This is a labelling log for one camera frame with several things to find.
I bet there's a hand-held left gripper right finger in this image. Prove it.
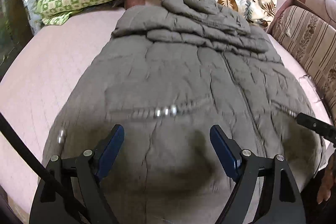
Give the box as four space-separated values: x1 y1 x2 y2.
209 125 307 224

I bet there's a striped armchair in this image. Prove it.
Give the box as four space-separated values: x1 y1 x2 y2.
265 0 336 125

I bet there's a grey-brown quilted jacket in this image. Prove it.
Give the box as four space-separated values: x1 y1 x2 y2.
42 0 327 224

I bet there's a black cable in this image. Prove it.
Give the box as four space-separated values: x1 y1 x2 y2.
0 114 90 218

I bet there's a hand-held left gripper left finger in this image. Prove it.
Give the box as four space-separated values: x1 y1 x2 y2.
30 124 125 224

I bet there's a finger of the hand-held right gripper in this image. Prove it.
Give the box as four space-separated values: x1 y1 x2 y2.
296 112 336 144

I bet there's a person's right hand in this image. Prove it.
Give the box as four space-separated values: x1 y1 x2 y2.
316 161 332 205

